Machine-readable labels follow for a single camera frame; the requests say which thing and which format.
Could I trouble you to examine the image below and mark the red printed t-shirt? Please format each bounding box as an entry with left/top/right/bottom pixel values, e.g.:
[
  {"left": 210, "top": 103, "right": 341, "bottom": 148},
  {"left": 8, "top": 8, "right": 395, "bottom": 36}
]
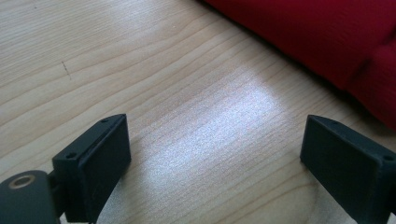
[{"left": 202, "top": 0, "right": 396, "bottom": 133}]

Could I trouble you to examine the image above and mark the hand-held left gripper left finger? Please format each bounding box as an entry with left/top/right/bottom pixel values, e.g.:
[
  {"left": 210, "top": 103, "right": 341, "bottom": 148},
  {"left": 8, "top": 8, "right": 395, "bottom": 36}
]
[{"left": 51, "top": 113, "right": 133, "bottom": 224}]

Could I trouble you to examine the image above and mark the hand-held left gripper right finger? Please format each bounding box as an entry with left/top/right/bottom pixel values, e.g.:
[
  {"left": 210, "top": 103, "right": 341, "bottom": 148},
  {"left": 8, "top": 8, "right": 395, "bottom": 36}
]
[{"left": 299, "top": 114, "right": 396, "bottom": 224}]

